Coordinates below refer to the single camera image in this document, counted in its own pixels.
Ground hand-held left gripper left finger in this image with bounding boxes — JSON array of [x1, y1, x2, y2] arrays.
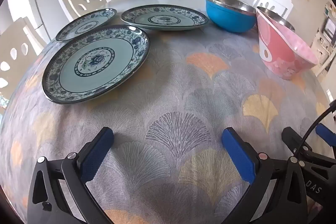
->
[[27, 127, 114, 224]]

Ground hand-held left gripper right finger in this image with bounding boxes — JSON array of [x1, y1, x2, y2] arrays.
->
[[221, 127, 309, 224]]

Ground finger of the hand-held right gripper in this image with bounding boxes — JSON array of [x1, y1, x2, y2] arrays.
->
[[316, 124, 336, 147], [282, 127, 315, 160]]

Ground pink patterned bowl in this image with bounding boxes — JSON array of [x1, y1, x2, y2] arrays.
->
[[256, 7, 319, 80]]

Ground blue floral porcelain plate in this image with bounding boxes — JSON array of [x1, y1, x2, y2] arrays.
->
[[55, 8, 117, 43], [42, 25, 151, 104], [121, 5, 209, 31]]

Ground blue steel bowl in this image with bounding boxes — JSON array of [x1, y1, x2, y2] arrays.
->
[[205, 0, 257, 34]]

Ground grey fan-patterned tablecloth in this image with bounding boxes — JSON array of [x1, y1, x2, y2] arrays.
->
[[0, 22, 332, 224]]

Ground television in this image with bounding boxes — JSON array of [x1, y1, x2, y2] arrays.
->
[[323, 17, 336, 43]]

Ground pink steel bowl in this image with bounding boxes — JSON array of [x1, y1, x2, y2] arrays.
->
[[257, 6, 296, 31]]

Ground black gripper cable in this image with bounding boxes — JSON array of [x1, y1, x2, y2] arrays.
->
[[295, 99, 336, 155]]

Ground white wall cabinet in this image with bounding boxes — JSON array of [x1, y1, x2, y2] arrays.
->
[[314, 1, 336, 77]]

